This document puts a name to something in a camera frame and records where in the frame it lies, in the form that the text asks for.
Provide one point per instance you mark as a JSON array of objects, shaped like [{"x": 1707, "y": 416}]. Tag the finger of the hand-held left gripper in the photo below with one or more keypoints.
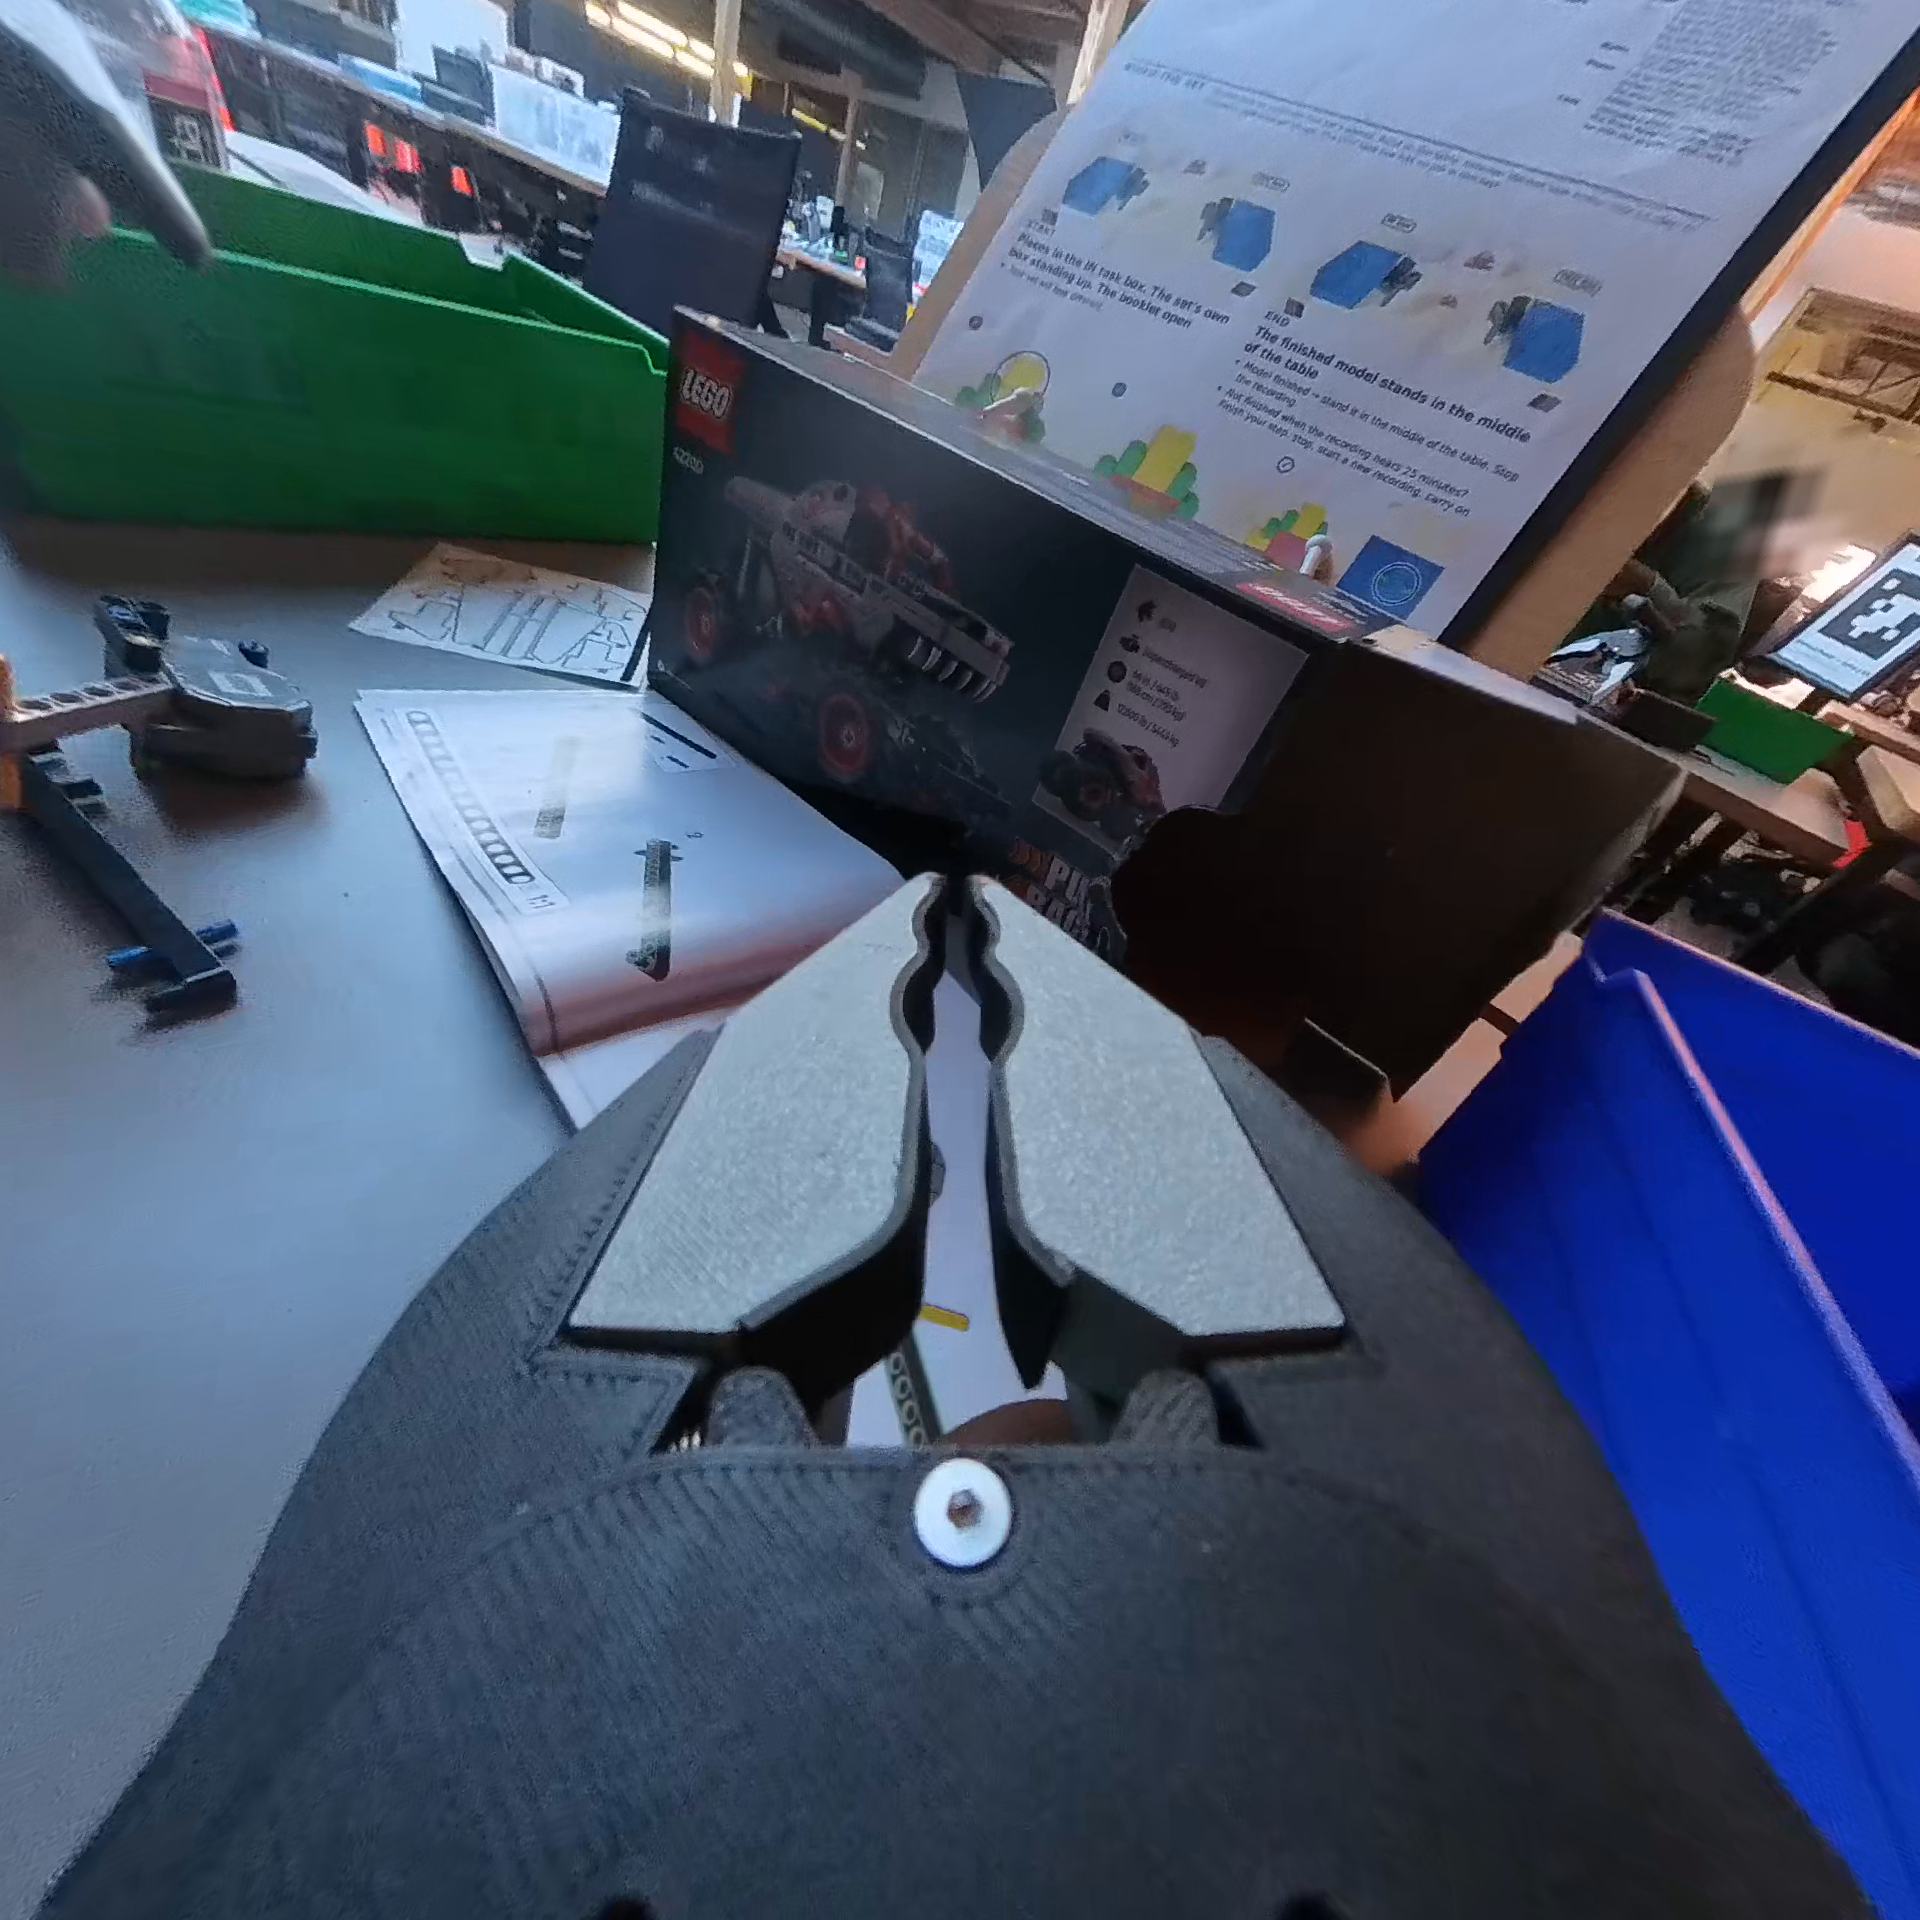
[{"x": 90, "y": 106}]

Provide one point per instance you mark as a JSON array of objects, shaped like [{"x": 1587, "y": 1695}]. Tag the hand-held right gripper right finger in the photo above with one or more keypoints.
[{"x": 1154, "y": 1185}]

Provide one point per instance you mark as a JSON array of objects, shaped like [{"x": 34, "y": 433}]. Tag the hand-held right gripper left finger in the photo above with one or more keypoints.
[{"x": 750, "y": 1170}]

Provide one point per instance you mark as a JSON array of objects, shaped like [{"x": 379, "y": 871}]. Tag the grey beam with yellow pin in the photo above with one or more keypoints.
[{"x": 225, "y": 708}]

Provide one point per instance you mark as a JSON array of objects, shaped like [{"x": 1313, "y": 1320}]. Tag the long black brick beam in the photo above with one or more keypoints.
[{"x": 123, "y": 887}]

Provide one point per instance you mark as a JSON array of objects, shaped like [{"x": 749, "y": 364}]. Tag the white instruction booklet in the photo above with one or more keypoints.
[{"x": 600, "y": 839}]

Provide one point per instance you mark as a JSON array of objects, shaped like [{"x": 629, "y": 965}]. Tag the green plastic bin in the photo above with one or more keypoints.
[{"x": 330, "y": 405}]

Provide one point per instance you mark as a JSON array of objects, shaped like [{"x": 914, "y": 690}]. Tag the blue plastic bin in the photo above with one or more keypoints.
[{"x": 1695, "y": 1320}]

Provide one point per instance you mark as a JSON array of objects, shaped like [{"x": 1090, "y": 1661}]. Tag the black toy truck box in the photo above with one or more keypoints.
[{"x": 902, "y": 600}]

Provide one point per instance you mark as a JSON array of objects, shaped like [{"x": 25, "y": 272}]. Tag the white sticker sheet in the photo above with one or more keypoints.
[{"x": 511, "y": 616}]

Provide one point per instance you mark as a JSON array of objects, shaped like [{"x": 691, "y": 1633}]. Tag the black office chair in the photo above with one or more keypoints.
[{"x": 691, "y": 210}]

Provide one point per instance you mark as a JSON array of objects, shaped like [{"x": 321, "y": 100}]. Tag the small green bin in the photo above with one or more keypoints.
[{"x": 1769, "y": 733}]

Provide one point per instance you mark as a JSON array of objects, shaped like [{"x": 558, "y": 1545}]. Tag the wooden poster stand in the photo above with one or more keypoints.
[{"x": 1665, "y": 451}]

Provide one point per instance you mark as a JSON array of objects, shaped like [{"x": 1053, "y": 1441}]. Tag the black white marker tag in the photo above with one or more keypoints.
[{"x": 1869, "y": 616}]

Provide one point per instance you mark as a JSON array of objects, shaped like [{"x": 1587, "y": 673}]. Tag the white instruction poster board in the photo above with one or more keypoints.
[{"x": 1349, "y": 225}]

